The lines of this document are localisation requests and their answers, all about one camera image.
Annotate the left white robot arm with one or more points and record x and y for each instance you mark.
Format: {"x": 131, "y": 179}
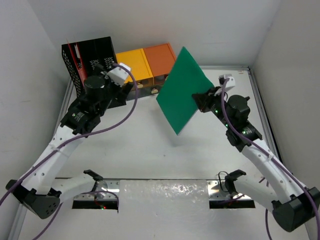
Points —
{"x": 37, "y": 189}

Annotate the red folder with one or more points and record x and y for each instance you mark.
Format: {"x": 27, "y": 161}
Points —
{"x": 74, "y": 49}

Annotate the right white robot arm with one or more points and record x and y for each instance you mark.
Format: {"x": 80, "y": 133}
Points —
{"x": 291, "y": 202}

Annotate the metal base plate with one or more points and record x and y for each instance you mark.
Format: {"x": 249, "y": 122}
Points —
{"x": 217, "y": 192}
{"x": 108, "y": 190}

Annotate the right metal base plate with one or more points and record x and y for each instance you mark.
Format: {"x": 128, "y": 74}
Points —
{"x": 217, "y": 192}

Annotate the green folder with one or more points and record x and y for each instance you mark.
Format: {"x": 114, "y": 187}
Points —
{"x": 175, "y": 97}

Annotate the orange yellow drawer cabinet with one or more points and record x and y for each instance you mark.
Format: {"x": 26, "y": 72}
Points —
{"x": 150, "y": 66}

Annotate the black mesh file organizer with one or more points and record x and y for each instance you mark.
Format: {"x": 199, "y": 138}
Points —
{"x": 94, "y": 52}

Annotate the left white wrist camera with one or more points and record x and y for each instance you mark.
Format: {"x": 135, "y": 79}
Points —
{"x": 119, "y": 73}

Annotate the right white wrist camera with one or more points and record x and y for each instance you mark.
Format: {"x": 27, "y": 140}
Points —
{"x": 227, "y": 82}

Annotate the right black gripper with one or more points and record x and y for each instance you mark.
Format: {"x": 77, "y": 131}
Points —
{"x": 203, "y": 100}

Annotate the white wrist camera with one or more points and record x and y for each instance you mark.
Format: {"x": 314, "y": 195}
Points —
{"x": 227, "y": 82}
{"x": 119, "y": 73}

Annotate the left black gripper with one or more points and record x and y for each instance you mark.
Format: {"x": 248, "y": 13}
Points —
{"x": 115, "y": 96}

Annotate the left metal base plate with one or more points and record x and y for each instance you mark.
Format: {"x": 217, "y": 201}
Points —
{"x": 108, "y": 190}

